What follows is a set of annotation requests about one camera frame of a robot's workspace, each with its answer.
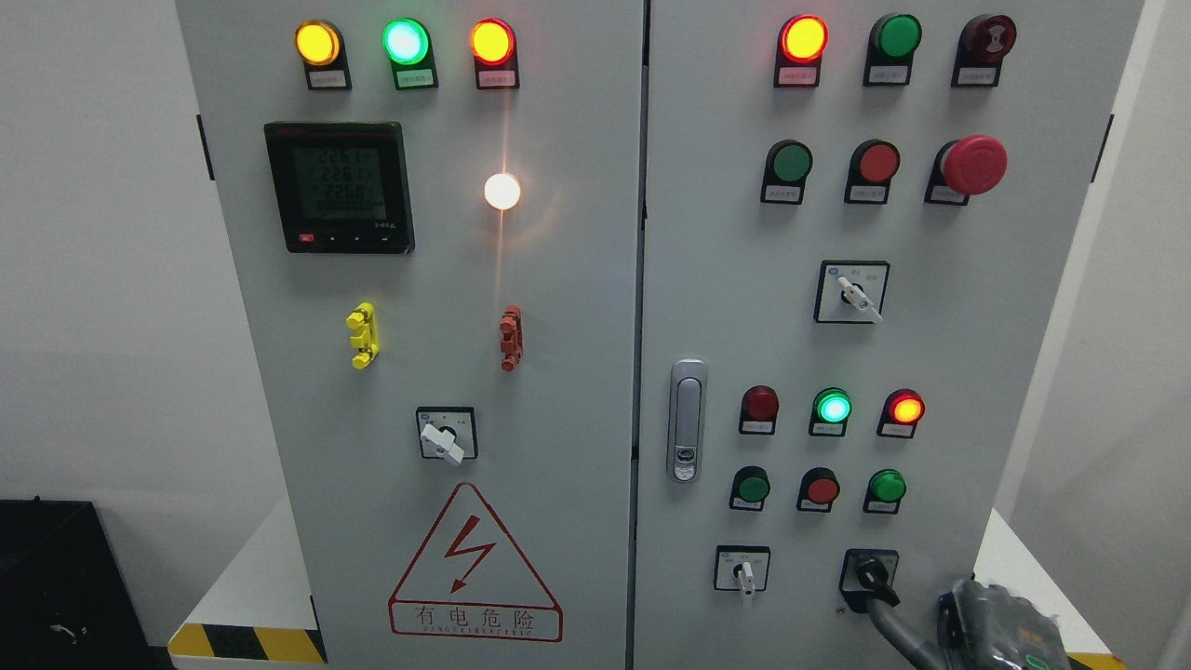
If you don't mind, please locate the black rotary knob switch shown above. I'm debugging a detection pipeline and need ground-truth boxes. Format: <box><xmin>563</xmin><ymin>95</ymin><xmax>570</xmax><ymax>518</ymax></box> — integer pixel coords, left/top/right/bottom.
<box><xmin>838</xmin><ymin>547</ymin><xmax>902</xmax><ymax>614</ymax></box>

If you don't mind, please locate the grey electrical control cabinet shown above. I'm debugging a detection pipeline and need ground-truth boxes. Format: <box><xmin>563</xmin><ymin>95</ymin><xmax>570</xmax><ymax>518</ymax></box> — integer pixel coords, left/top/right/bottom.
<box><xmin>176</xmin><ymin>1</ymin><xmax>1145</xmax><ymax>669</ymax></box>

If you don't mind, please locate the red terminal connector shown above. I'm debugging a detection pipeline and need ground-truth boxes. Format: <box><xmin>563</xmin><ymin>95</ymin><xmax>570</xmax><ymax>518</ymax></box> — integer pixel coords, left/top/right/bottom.
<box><xmin>498</xmin><ymin>303</ymin><xmax>524</xmax><ymax>372</ymax></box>

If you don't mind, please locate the white glowing indicator light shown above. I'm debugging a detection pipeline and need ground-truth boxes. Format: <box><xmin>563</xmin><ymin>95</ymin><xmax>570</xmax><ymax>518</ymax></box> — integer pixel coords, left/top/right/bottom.
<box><xmin>482</xmin><ymin>171</ymin><xmax>522</xmax><ymax>211</ymax></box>

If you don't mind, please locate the dark red indicator middle left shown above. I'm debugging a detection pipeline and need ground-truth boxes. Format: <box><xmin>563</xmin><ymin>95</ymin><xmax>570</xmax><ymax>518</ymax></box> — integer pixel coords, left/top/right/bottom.
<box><xmin>738</xmin><ymin>386</ymin><xmax>780</xmax><ymax>436</ymax></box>

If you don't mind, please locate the green push button lower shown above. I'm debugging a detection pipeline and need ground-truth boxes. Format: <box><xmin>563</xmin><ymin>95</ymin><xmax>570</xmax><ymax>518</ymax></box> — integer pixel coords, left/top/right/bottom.
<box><xmin>729</xmin><ymin>465</ymin><xmax>771</xmax><ymax>512</ymax></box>

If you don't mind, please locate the green push button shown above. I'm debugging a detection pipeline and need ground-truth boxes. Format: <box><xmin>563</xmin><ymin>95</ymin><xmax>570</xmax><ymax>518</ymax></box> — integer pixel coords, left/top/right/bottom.
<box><xmin>729</xmin><ymin>465</ymin><xmax>771</xmax><ymax>512</ymax></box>
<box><xmin>757</xmin><ymin>140</ymin><xmax>813</xmax><ymax>205</ymax></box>

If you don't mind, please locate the yellow terminal connector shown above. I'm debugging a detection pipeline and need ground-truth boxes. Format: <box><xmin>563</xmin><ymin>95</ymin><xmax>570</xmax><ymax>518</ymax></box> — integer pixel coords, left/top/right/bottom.
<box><xmin>344</xmin><ymin>301</ymin><xmax>380</xmax><ymax>370</ymax></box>

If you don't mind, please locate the green lit indicator middle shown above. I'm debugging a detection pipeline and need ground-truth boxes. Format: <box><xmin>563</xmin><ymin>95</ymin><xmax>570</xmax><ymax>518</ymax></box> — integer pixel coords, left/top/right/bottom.
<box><xmin>807</xmin><ymin>387</ymin><xmax>852</xmax><ymax>437</ymax></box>

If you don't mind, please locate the green push button upper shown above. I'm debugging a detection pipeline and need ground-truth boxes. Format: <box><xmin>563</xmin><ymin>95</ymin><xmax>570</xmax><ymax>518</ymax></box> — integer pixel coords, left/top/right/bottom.
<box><xmin>757</xmin><ymin>140</ymin><xmax>813</xmax><ymax>205</ymax></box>

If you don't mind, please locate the red push button lower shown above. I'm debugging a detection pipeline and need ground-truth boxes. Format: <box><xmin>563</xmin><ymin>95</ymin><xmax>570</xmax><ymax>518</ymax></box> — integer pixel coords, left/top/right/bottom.
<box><xmin>796</xmin><ymin>467</ymin><xmax>841</xmax><ymax>514</ymax></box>

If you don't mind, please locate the red push button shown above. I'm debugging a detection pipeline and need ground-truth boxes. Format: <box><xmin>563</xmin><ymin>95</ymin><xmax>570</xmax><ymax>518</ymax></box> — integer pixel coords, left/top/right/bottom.
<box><xmin>844</xmin><ymin>139</ymin><xmax>902</xmax><ymax>205</ymax></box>
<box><xmin>796</xmin><ymin>467</ymin><xmax>841</xmax><ymax>514</ymax></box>

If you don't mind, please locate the red electric hazard warning sticker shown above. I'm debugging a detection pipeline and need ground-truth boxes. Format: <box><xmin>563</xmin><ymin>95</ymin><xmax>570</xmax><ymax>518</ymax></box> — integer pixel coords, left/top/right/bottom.
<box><xmin>389</xmin><ymin>482</ymin><xmax>563</xmax><ymax>643</ymax></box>

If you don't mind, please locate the black digital power meter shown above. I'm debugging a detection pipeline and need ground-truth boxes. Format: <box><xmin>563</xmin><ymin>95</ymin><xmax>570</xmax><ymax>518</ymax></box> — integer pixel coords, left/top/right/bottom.
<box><xmin>263</xmin><ymin>123</ymin><xmax>414</xmax><ymax>255</ymax></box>

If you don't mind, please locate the red indicator light left door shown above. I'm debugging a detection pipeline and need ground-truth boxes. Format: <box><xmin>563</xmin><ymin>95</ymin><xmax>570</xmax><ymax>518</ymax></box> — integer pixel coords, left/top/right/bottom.
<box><xmin>470</xmin><ymin>17</ymin><xmax>520</xmax><ymax>90</ymax></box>

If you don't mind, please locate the red indicator middle right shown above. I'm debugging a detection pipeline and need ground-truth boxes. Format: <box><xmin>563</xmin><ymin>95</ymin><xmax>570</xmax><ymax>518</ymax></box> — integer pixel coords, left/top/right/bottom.
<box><xmin>877</xmin><ymin>387</ymin><xmax>925</xmax><ymax>438</ymax></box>

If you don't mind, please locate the red push button upper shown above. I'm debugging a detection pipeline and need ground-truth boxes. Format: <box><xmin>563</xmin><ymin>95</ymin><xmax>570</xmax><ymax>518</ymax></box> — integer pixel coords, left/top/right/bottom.
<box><xmin>844</xmin><ymin>139</ymin><xmax>902</xmax><ymax>205</ymax></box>

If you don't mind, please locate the green illuminated button lower right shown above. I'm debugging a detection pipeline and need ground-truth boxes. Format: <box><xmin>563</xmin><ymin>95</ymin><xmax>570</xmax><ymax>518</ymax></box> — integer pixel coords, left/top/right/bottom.
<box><xmin>863</xmin><ymin>468</ymin><xmax>908</xmax><ymax>515</ymax></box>

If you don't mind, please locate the red lit indicator right door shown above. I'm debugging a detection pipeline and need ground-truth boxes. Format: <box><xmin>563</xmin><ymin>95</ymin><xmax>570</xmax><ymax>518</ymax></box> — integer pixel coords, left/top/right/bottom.
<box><xmin>773</xmin><ymin>14</ymin><xmax>829</xmax><ymax>88</ymax></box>

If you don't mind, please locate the green indicator light top left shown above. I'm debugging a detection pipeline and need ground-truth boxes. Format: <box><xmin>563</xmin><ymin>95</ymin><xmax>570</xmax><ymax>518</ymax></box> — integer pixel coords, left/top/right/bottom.
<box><xmin>382</xmin><ymin>17</ymin><xmax>439</xmax><ymax>90</ymax></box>

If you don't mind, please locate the yellow indicator light top left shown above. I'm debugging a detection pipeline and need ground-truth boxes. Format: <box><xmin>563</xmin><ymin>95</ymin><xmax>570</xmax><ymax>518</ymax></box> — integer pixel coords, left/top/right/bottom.
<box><xmin>293</xmin><ymin>19</ymin><xmax>353</xmax><ymax>90</ymax></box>

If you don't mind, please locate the red emergency stop mushroom button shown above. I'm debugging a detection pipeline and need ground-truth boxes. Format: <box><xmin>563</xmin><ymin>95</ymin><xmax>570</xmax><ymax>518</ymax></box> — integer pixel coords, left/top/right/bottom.
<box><xmin>924</xmin><ymin>133</ymin><xmax>1009</xmax><ymax>207</ymax></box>

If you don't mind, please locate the green unlit indicator top right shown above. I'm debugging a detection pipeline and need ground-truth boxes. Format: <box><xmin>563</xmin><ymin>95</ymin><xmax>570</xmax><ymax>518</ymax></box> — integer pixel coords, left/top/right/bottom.
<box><xmin>863</xmin><ymin>13</ymin><xmax>923</xmax><ymax>87</ymax></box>

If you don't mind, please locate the white platform with hazard stripes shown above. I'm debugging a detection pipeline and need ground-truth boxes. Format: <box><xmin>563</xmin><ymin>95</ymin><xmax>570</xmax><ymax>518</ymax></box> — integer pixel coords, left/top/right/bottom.
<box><xmin>167</xmin><ymin>496</ymin><xmax>1125</xmax><ymax>669</ymax></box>

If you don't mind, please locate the red buzzer alarm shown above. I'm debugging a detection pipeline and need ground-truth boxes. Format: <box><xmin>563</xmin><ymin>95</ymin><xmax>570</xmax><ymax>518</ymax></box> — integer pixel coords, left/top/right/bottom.
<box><xmin>950</xmin><ymin>14</ymin><xmax>1017</xmax><ymax>88</ymax></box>

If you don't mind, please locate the black box bottom left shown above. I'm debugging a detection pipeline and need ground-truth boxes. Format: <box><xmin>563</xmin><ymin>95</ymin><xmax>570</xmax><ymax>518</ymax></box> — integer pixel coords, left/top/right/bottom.
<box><xmin>1</xmin><ymin>499</ymin><xmax>154</xmax><ymax>669</ymax></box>

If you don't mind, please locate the silver door lock handle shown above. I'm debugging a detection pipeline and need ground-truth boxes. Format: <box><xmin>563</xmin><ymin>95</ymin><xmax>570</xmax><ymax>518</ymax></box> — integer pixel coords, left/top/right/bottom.
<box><xmin>667</xmin><ymin>359</ymin><xmax>709</xmax><ymax>483</ymax></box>

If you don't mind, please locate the white selector switch left door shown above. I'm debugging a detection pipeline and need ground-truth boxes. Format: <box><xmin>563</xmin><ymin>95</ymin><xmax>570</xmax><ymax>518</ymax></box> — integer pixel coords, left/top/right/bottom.
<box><xmin>414</xmin><ymin>406</ymin><xmax>479</xmax><ymax>467</ymax></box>

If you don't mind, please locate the white selector switch upper right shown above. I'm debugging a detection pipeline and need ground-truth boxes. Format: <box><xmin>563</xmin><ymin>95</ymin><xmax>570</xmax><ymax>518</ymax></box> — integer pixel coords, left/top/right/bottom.
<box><xmin>813</xmin><ymin>259</ymin><xmax>890</xmax><ymax>324</ymax></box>

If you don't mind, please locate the white selector switch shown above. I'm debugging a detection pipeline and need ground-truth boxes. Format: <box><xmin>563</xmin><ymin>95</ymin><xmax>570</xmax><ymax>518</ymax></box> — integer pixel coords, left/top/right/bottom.
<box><xmin>813</xmin><ymin>259</ymin><xmax>890</xmax><ymax>324</ymax></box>
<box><xmin>712</xmin><ymin>544</ymin><xmax>771</xmax><ymax>610</ymax></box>

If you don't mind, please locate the white selector switch lower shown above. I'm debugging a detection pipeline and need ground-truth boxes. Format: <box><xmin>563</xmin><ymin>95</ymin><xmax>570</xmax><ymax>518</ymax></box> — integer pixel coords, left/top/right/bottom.
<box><xmin>712</xmin><ymin>544</ymin><xmax>771</xmax><ymax>610</ymax></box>

